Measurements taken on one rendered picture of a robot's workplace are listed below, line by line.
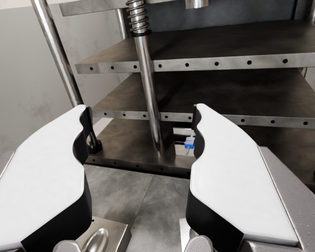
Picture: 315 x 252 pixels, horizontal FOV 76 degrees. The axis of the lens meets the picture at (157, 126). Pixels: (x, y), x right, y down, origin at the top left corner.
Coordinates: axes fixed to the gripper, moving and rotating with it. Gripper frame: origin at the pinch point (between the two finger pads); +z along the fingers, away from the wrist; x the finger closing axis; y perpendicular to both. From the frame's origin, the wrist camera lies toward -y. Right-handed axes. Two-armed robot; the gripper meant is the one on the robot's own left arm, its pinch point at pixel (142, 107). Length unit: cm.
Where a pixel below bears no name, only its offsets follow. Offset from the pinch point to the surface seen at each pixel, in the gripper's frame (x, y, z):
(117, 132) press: -21, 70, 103
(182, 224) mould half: 10, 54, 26
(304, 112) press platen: 63, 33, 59
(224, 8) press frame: 51, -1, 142
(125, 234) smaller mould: -8, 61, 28
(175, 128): 13, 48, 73
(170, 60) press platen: 9, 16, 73
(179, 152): 16, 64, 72
